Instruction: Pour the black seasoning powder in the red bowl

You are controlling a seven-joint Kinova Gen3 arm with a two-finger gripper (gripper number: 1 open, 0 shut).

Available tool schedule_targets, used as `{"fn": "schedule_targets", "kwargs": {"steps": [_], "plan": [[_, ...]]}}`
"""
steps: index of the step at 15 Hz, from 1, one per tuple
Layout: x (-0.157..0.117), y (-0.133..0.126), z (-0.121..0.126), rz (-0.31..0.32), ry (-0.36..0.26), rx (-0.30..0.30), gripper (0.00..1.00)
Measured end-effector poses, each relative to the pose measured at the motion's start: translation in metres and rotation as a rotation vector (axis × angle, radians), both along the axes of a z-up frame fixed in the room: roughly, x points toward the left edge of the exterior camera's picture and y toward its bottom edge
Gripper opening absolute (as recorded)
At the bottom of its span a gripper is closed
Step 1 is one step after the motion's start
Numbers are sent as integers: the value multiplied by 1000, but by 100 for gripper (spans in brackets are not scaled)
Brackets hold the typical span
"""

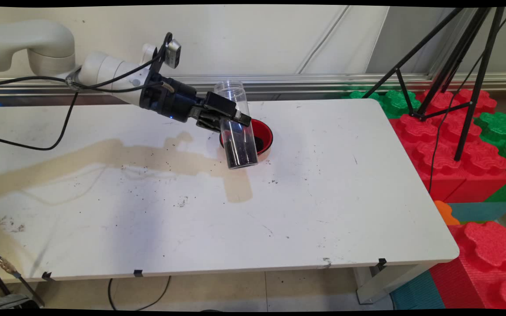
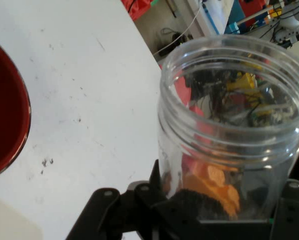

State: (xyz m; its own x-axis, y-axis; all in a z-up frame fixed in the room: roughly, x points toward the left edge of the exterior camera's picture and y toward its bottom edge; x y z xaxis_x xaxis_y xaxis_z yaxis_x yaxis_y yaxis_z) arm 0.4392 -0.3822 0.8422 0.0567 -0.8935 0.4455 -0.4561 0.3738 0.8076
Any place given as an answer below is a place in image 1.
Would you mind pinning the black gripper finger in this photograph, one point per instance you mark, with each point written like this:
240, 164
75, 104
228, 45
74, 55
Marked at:
209, 123
226, 107

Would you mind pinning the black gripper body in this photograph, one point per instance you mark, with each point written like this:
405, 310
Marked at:
174, 101

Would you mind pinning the clear plastic jar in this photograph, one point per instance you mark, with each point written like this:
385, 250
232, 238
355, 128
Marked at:
233, 101

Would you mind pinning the black granules portion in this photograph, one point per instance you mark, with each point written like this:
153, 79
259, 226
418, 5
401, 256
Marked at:
240, 149

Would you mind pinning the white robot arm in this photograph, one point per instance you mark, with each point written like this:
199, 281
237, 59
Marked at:
37, 44

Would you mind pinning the red bowl cream outside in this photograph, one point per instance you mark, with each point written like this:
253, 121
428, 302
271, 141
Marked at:
264, 131

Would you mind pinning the black granules heap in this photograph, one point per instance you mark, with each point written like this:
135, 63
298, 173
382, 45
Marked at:
261, 142

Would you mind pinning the black tape clip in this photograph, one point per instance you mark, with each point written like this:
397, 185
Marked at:
381, 263
138, 273
47, 276

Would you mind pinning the green foam block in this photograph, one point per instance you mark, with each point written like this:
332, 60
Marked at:
499, 127
395, 103

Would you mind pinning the large red foam block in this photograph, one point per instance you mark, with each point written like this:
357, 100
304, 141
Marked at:
450, 162

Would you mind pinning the white table leg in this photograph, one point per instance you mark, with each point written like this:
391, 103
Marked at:
384, 283

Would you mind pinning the orange foam block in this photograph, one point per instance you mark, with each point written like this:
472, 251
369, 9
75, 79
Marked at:
445, 213

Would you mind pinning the black tripod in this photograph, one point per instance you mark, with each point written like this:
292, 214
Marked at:
476, 87

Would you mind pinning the grey floor device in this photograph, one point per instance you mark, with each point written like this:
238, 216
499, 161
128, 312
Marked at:
11, 303

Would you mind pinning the teal foam block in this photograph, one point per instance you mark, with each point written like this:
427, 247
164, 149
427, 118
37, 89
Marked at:
417, 294
481, 211

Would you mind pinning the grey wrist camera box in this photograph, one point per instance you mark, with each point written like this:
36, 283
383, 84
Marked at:
173, 52

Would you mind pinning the aluminium wall rail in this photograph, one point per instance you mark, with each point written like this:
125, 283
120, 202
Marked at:
323, 83

